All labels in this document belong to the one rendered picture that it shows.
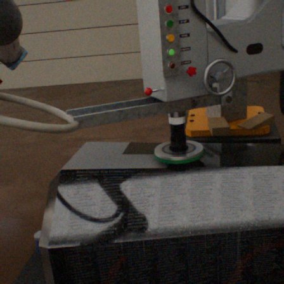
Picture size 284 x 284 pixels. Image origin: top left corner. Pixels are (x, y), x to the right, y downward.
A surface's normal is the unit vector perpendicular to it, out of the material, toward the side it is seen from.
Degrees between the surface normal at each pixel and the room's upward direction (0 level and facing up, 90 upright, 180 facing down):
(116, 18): 90
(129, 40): 90
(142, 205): 45
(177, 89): 90
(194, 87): 90
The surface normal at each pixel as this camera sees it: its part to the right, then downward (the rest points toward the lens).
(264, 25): 0.39, 0.29
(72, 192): -0.18, -0.40
